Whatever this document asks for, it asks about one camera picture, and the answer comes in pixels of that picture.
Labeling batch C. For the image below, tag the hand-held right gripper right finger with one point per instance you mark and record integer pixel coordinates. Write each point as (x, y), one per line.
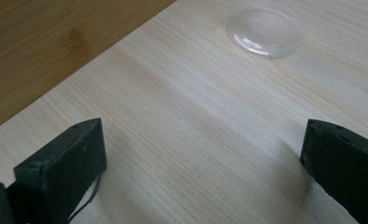
(347, 168)

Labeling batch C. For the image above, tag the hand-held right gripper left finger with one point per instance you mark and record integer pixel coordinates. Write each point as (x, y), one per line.
(63, 161)

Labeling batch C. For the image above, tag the wooden tea box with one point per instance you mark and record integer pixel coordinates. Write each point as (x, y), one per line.
(48, 46)

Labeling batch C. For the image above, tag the clear glass cup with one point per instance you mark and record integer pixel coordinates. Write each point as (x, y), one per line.
(266, 31)

